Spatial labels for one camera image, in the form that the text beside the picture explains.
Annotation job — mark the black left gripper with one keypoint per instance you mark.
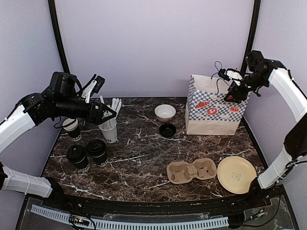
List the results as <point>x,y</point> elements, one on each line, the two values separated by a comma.
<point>97,119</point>

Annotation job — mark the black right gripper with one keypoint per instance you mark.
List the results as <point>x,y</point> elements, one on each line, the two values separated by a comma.
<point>234,91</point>

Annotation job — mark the black coffee cup lid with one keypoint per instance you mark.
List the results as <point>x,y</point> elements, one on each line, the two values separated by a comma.
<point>76,153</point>

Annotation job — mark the black and white paper cup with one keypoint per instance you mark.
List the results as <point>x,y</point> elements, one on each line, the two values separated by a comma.
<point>83,165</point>

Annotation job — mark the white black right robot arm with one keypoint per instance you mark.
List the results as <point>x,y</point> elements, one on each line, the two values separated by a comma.
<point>265,73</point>

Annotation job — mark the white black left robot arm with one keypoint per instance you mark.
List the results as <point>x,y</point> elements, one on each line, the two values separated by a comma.
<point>64,97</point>

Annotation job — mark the white cup holding straws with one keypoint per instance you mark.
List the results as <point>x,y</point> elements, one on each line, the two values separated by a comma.
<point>109,130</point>

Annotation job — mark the bundle of wrapped straws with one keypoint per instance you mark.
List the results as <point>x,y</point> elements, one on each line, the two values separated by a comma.
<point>115,106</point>

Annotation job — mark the blue checkered paper bag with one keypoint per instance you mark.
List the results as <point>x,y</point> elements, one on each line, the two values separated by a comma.
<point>207,113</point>

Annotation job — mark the stack of paper cups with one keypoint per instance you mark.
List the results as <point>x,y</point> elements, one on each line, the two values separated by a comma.
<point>71,126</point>

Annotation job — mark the white ceramic bowl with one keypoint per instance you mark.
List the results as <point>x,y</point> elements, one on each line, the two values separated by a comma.
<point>164,113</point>

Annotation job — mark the stack of black lids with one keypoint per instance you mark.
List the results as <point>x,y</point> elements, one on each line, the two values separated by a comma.
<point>167,130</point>

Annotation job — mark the cream round plate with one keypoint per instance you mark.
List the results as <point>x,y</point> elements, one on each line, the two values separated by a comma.
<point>235,174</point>

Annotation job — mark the brown cardboard cup carrier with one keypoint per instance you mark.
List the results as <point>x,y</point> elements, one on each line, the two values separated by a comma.
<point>183,172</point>

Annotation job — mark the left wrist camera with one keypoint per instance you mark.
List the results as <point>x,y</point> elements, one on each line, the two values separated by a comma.
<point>93,86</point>

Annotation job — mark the black table edge rail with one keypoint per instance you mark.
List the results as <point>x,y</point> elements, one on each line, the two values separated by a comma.
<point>168,199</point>

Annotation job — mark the white slotted cable duct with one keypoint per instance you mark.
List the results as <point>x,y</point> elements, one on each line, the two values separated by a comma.
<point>130,222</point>

